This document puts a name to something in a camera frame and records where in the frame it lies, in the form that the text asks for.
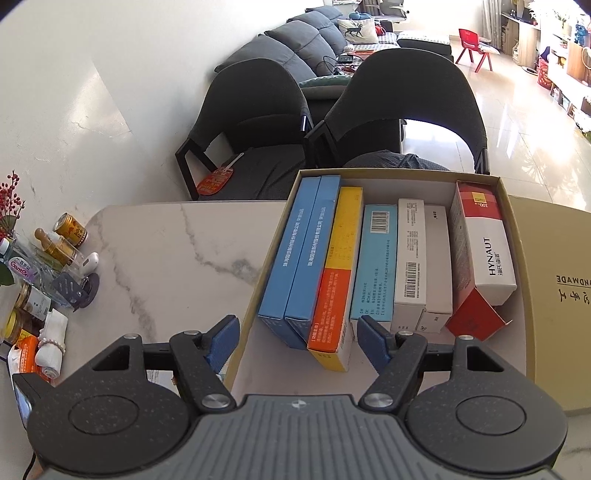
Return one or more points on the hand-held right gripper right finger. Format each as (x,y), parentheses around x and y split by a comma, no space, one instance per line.
(374,341)

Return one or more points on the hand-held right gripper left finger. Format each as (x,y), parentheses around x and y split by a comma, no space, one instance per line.
(221,341)

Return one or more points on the yellow orange medicine box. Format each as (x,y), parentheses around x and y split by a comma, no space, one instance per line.
(337,295)

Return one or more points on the tan cardboard shoe box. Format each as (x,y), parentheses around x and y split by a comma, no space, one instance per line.
(277,374)

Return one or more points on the white blue medicine box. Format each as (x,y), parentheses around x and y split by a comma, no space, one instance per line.
(374,277)

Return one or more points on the small white box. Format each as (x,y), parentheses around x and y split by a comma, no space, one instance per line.
(161,381)

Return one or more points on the white barcode medicine box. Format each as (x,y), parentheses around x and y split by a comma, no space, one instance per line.
(408,258)

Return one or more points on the white grey medicine box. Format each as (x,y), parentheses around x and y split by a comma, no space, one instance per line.
(438,277)

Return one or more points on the red white medicine box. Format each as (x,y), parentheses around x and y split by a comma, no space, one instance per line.
(485,249)

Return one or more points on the tan shoe box lid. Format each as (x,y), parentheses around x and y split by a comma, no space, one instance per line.
(554,323)

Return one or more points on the white marble desktop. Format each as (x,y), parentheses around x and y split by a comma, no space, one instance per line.
(161,258)

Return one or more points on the small white device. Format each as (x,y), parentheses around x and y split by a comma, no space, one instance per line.
(87,263)

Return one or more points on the orange hang tag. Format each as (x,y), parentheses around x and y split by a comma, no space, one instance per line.
(214,182)

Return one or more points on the dark phone stand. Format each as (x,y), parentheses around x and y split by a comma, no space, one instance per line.
(69,288)

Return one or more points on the rolled white cloth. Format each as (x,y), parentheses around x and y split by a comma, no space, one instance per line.
(53,323)

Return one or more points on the grey checkered seat cushion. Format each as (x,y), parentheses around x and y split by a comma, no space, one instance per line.
(397,161)

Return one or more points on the gold drink can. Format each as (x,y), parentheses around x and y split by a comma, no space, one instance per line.
(69,228)

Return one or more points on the glass jar white label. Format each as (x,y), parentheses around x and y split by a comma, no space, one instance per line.
(34,302)

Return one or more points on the orange white packet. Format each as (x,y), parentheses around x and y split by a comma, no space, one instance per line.
(23,355)

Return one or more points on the amber glass jar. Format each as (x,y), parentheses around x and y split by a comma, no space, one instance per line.
(14,327)

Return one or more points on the white purple tube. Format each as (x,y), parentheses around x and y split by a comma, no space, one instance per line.
(23,269)

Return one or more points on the green plant leaf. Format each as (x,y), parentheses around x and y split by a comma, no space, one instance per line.
(5,274)

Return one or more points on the black fabric chair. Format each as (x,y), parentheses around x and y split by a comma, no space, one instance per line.
(406,78)
(249,92)

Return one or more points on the red berry branch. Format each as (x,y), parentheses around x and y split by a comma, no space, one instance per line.
(11,194)

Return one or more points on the green cushion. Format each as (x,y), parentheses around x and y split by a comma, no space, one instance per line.
(323,81)

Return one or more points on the grey sofa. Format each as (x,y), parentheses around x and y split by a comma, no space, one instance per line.
(281,46)

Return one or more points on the deer print pillow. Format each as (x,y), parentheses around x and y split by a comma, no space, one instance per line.
(358,31)

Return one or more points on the red child chair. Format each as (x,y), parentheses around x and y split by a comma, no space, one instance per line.
(471,41)

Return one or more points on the red basket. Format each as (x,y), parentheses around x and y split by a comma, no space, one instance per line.
(545,76)

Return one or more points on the white tv cabinet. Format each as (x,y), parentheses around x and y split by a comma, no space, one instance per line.
(577,87)

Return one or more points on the brown wooden cabinet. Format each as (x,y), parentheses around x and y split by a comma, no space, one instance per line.
(526,41)

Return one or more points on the blue plush toy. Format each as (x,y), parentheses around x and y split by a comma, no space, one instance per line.
(581,33)

